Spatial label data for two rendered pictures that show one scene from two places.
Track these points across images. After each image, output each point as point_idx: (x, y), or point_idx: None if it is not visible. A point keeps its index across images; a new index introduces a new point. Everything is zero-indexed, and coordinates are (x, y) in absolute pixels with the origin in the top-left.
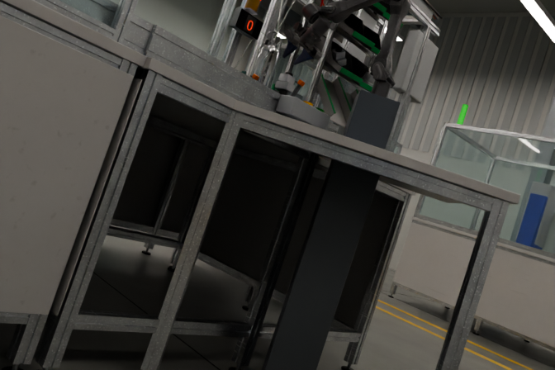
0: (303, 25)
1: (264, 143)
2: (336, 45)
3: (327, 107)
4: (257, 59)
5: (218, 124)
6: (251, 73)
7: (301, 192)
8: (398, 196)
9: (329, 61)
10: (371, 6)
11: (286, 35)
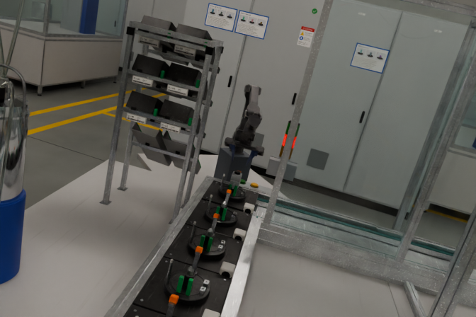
0: (200, 110)
1: None
2: (165, 101)
3: (197, 167)
4: (20, 139)
5: None
6: (15, 167)
7: None
8: None
9: (198, 132)
10: (181, 54)
11: (263, 153)
